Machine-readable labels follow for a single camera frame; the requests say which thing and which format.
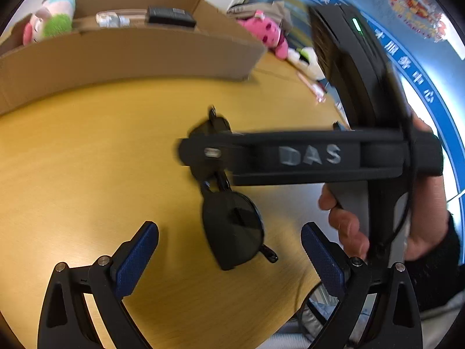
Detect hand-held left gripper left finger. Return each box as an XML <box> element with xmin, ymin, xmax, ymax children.
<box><xmin>36</xmin><ymin>221</ymin><xmax>160</xmax><ymax>349</ymax></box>

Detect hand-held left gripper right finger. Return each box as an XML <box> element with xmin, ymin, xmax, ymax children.
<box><xmin>301</xmin><ymin>222</ymin><xmax>424</xmax><ymax>349</ymax></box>

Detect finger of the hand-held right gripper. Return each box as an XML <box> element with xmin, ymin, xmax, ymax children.
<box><xmin>177</xmin><ymin>133</ymin><xmax>255</xmax><ymax>176</ymax></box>

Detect black sunglasses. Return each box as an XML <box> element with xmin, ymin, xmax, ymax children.
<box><xmin>189</xmin><ymin>105</ymin><xmax>280</xmax><ymax>271</ymax></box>

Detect brown cardboard box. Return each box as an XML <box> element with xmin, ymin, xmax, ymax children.
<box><xmin>0</xmin><ymin>0</ymin><xmax>267</xmax><ymax>117</ymax></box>

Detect white and black device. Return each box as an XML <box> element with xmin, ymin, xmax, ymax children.
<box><xmin>147</xmin><ymin>5</ymin><xmax>197</xmax><ymax>29</ymax></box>

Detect white electronic device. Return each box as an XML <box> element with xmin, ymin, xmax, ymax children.
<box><xmin>95</xmin><ymin>10</ymin><xmax>148</xmax><ymax>29</ymax></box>

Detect pink pig plush toy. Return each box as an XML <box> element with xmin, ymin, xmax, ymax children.
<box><xmin>22</xmin><ymin>0</ymin><xmax>77</xmax><ymax>46</ymax></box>

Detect person's right forearm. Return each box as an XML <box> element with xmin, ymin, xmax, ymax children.
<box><xmin>405</xmin><ymin>213</ymin><xmax>465</xmax><ymax>300</ymax></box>

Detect person's right hand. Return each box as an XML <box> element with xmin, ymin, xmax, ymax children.
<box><xmin>319</xmin><ymin>111</ymin><xmax>449</xmax><ymax>261</ymax></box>

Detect white plush toy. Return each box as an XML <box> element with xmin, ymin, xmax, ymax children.
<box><xmin>287</xmin><ymin>47</ymin><xmax>328</xmax><ymax>81</ymax></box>

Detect wooden pencil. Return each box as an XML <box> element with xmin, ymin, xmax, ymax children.
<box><xmin>296</xmin><ymin>71</ymin><xmax>326</xmax><ymax>104</ymax></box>

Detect grey cloth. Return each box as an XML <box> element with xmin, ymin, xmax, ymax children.
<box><xmin>271</xmin><ymin>1</ymin><xmax>295</xmax><ymax>31</ymax></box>

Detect pink spotted plush toy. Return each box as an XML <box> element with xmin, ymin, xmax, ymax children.
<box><xmin>238</xmin><ymin>9</ymin><xmax>289</xmax><ymax>60</ymax></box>

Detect person's grey clothing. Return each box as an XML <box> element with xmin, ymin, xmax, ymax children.
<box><xmin>269</xmin><ymin>284</ymin><xmax>460</xmax><ymax>349</ymax></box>

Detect round red wall sticker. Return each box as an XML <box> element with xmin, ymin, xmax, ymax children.
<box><xmin>387</xmin><ymin>0</ymin><xmax>449</xmax><ymax>42</ymax></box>

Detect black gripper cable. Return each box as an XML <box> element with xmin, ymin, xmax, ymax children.
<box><xmin>374</xmin><ymin>58</ymin><xmax>418</xmax><ymax>259</ymax></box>

